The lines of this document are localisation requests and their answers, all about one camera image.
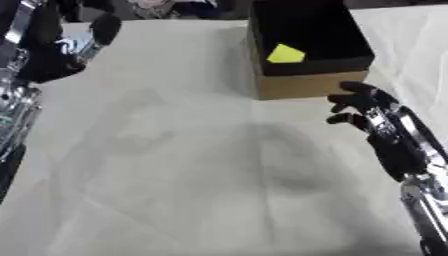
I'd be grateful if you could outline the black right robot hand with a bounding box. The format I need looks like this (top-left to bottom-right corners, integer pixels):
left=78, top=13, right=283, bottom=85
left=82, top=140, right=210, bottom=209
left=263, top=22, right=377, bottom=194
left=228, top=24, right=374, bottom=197
left=325, top=80, right=448, bottom=183

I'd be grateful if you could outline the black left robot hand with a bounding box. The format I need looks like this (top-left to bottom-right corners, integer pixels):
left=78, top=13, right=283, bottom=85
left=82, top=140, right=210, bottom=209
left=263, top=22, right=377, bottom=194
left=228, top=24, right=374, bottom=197
left=0, top=0, right=125, bottom=84

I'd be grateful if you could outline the tan cardboard box black inside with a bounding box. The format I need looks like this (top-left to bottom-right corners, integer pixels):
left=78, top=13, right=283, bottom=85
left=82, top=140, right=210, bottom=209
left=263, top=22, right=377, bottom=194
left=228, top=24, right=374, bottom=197
left=246, top=0, right=377, bottom=101

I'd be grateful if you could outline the person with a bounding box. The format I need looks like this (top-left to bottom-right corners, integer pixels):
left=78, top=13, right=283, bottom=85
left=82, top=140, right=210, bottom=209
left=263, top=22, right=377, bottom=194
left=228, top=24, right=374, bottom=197
left=57, top=0, right=252, bottom=22

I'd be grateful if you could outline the yellow block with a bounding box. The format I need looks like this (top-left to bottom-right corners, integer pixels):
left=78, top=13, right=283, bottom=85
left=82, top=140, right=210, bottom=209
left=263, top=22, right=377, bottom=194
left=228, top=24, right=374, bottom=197
left=266, top=43, right=308, bottom=64

